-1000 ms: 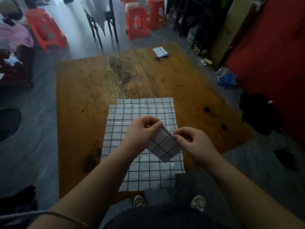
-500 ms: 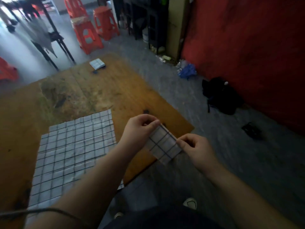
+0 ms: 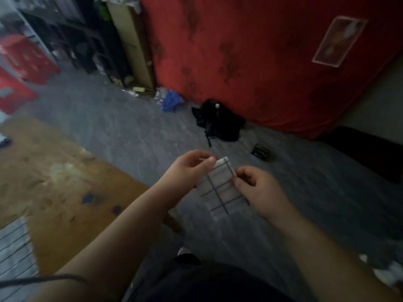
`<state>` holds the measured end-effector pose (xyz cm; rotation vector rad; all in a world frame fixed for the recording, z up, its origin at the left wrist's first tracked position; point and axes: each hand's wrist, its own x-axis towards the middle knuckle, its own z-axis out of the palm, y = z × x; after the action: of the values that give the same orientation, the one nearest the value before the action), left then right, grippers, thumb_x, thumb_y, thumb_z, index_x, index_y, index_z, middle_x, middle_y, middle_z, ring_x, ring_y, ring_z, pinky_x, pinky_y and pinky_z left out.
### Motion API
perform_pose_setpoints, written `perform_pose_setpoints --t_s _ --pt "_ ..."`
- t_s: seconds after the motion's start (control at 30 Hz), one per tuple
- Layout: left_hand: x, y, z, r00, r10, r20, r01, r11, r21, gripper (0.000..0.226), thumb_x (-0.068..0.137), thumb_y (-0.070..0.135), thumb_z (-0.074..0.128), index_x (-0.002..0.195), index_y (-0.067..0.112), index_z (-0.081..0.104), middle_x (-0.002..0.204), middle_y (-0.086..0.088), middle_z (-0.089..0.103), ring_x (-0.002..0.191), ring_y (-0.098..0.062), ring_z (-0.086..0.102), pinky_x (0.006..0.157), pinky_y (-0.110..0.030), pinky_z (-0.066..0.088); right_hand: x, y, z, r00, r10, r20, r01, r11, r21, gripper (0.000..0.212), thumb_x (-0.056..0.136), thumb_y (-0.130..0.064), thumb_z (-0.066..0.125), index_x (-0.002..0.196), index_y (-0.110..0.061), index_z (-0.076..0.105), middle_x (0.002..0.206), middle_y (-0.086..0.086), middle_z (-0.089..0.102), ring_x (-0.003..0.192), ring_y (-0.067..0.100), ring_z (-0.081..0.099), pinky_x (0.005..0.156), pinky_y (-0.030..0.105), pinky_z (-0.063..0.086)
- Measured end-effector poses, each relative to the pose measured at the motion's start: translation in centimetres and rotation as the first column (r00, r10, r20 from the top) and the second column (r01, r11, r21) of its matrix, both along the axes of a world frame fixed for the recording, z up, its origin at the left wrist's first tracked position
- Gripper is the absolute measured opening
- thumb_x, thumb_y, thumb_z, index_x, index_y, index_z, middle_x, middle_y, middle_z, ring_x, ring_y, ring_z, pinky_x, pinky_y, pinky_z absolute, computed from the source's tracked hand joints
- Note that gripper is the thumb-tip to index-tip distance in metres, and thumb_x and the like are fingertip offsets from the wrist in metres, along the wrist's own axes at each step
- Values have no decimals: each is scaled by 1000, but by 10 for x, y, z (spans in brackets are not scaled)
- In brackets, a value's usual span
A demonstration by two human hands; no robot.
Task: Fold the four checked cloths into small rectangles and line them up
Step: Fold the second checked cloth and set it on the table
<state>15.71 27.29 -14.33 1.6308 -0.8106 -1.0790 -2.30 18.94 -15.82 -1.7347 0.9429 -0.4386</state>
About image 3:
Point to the person's left hand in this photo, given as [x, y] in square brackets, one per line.
[181, 179]

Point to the person's right hand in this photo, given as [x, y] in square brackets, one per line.
[267, 194]

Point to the person's right thumb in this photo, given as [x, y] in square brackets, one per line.
[241, 188]

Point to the person's left thumb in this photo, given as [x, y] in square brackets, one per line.
[204, 168]

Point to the white checked cloth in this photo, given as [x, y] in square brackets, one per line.
[220, 191]

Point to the person's left forearm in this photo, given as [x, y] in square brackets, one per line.
[116, 245]

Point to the person's right forearm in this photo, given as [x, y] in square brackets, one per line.
[324, 257]

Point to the small black box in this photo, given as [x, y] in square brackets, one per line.
[261, 151]

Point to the black bag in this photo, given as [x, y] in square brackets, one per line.
[218, 121]

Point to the blue plastic bag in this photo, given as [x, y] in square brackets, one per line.
[171, 100]

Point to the person's black shorts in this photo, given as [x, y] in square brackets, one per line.
[204, 283]

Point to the red fabric covered mattress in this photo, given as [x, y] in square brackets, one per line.
[267, 53]

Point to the wooden table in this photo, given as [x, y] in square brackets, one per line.
[63, 191]

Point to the tall cardboard box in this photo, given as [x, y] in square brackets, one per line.
[132, 40]

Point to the crumpled white paper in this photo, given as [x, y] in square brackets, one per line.
[385, 270]

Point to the dark metal shelf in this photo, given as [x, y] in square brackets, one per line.
[66, 34]

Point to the dark shoe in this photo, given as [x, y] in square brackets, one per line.
[4, 142]

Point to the red plastic crate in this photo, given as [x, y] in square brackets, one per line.
[14, 92]
[26, 58]

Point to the white lined cloth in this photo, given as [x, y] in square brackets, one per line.
[15, 264]

